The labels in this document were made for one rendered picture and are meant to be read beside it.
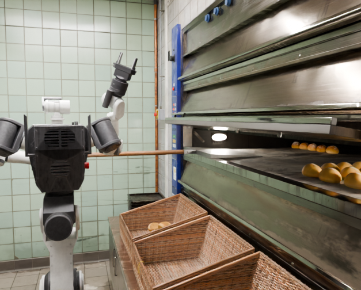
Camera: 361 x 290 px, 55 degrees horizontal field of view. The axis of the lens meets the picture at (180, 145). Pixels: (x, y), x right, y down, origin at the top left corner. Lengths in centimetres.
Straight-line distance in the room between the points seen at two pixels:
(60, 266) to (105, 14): 247
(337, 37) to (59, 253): 146
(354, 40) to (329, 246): 64
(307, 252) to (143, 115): 250
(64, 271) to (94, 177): 179
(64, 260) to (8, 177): 185
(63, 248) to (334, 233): 119
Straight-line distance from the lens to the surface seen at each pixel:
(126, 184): 353
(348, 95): 112
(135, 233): 261
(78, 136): 152
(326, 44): 125
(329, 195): 122
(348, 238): 121
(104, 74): 347
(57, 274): 182
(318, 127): 100
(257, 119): 129
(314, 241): 131
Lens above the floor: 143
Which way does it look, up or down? 5 degrees down
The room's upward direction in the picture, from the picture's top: straight up
